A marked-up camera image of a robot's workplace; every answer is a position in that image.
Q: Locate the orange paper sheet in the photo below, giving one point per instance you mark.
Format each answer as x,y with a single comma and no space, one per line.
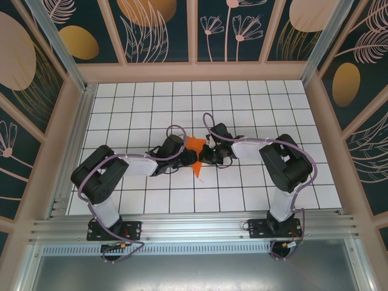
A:
194,144

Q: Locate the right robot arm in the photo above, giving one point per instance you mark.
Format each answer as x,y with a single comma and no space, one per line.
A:
288,163

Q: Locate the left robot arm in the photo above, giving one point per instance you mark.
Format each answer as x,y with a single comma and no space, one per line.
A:
97,175

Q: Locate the grey steel sheet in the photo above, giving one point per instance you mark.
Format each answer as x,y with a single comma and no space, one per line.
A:
197,272

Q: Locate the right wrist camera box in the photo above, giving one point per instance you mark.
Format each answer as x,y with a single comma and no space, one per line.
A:
214,150

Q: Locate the long aluminium mounting rail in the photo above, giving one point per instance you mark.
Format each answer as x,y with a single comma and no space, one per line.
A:
197,227

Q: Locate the wall panel with pink flowers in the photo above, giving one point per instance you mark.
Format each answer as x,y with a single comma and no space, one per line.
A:
218,45

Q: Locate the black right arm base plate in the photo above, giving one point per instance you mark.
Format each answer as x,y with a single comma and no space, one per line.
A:
257,228

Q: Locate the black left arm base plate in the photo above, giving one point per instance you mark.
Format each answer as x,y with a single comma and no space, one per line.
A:
133,230

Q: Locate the aluminium side rail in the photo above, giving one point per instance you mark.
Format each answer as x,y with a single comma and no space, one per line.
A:
75,145

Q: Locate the wall panel feather gold oval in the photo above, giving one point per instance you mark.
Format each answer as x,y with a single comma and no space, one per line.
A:
345,85

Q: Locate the wall panel circle and leaves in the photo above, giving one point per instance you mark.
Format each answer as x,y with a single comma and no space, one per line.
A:
145,12

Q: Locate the aluminium corner post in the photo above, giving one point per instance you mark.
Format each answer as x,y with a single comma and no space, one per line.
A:
60,51
324,39

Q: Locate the wall panel with gold oval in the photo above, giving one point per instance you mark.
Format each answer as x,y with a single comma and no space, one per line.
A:
78,42

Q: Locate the wall panel pale circle grass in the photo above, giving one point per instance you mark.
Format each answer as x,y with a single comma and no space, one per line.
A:
303,15

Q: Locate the wall panel pink feathers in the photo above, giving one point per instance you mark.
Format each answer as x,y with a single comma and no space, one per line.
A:
369,157

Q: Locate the wall panel single flower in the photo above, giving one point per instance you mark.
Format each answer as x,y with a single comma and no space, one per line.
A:
12,169

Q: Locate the wall panel large pale circle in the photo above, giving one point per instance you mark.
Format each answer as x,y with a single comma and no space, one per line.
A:
15,51

